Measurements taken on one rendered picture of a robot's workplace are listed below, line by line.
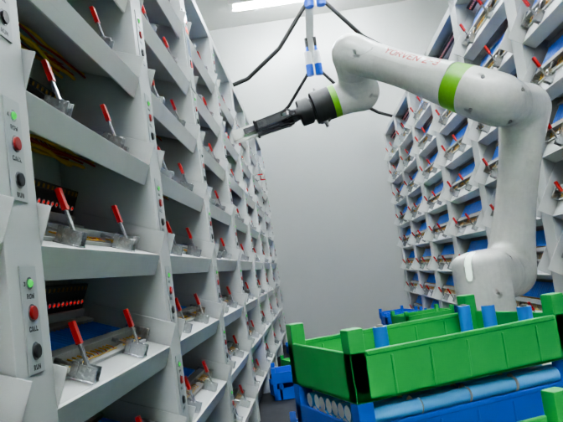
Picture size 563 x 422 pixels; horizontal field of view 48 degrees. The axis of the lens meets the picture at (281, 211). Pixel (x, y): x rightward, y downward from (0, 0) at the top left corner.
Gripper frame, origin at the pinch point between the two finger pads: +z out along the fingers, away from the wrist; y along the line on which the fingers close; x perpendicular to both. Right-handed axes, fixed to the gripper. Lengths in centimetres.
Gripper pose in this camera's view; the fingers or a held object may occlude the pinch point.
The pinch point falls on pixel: (244, 134)
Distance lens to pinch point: 182.1
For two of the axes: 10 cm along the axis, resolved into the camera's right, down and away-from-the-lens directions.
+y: 0.5, 0.9, 9.9
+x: -3.4, -9.4, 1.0
